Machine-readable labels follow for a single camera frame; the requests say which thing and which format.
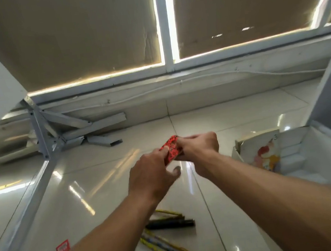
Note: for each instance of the person's left hand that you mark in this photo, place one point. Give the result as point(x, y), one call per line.
point(148, 175)

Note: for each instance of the person's right hand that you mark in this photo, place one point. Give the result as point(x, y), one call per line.
point(202, 151)

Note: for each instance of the person's left thumb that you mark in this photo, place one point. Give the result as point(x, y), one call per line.
point(174, 172)

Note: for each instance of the person's right thumb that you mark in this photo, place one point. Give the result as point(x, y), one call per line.
point(187, 140)

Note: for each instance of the red patterned paper packet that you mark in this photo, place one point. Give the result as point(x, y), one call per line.
point(172, 149)

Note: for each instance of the person's left forearm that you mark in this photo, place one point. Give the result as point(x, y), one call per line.
point(102, 246)

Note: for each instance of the person's right forearm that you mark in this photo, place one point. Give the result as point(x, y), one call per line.
point(286, 202)

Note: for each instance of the thin yellow pencil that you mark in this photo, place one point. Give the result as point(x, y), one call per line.
point(169, 212)

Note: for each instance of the black marker pen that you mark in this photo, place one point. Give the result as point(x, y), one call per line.
point(170, 224)

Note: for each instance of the long yellow patterned pencil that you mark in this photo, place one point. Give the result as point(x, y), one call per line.
point(176, 246)

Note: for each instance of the blue patterned pen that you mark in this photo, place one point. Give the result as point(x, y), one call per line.
point(164, 247)

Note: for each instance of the short grey metal bar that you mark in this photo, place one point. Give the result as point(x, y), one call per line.
point(104, 140)

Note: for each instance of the long grey metal bar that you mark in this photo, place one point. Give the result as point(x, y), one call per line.
point(95, 126)

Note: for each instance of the white cardboard box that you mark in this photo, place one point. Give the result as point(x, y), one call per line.
point(298, 154)

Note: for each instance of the red square sticker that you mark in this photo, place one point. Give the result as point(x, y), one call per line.
point(63, 249)

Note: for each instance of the flat grey metal bar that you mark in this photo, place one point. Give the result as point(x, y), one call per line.
point(16, 153)

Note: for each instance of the large brown cardboard sheet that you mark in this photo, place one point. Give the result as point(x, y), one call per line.
point(63, 33)

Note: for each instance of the white metal frame leg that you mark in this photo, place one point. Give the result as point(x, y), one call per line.
point(42, 175)

